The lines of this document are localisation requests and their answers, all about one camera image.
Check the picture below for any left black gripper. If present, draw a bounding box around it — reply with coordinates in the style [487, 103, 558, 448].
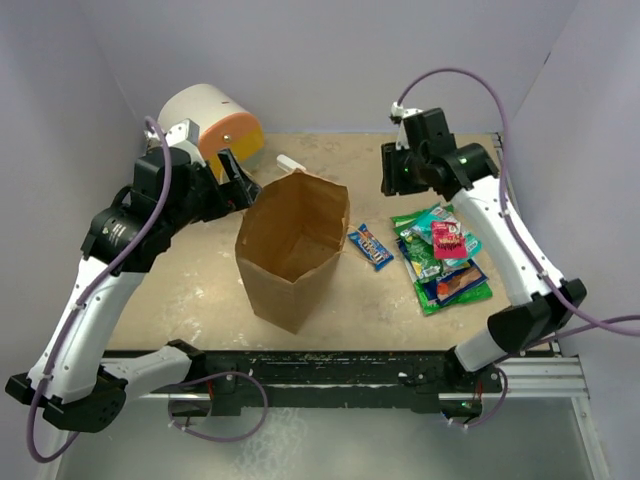
[164, 148, 259, 236]

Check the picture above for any brown paper bag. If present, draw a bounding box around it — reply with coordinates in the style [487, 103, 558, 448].
[235, 169, 351, 334]

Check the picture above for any green cassava chips bag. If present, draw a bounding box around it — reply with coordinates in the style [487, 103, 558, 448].
[391, 204, 493, 315]

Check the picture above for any teal snack packet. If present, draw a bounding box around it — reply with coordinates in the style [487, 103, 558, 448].
[409, 205, 482, 267]

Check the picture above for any blue M&M's packet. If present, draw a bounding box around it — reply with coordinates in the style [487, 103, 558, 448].
[347, 223, 394, 272]

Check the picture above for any green yellow candy bag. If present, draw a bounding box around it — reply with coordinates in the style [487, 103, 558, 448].
[397, 226, 443, 283]

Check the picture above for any red snack packet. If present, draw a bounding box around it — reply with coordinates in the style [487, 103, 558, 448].
[431, 221, 468, 260]

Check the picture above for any blue Burts chilli chips bag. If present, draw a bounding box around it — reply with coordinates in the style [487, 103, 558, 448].
[418, 260, 488, 307]

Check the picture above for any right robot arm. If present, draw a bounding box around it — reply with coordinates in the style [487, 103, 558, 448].
[381, 104, 586, 391]

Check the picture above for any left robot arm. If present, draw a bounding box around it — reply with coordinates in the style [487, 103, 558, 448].
[5, 147, 260, 433]

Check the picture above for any small white block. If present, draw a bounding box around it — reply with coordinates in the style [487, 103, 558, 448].
[276, 154, 306, 173]

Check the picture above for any round toy drawer cabinet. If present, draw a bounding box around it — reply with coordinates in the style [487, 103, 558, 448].
[159, 83, 265, 181]

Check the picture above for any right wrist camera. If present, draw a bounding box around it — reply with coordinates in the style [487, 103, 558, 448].
[390, 102, 420, 150]

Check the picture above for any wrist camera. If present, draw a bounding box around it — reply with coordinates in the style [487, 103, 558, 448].
[390, 102, 420, 150]
[164, 119, 206, 166]

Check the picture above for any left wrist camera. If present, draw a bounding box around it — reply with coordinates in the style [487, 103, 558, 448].
[164, 119, 206, 166]

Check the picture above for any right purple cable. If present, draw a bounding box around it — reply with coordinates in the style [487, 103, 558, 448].
[397, 68, 640, 361]

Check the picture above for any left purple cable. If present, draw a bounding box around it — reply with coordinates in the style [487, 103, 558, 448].
[25, 115, 174, 464]

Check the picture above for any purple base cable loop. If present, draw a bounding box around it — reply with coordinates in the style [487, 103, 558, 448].
[166, 370, 271, 443]

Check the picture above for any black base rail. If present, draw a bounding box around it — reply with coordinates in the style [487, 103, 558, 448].
[160, 350, 502, 416]

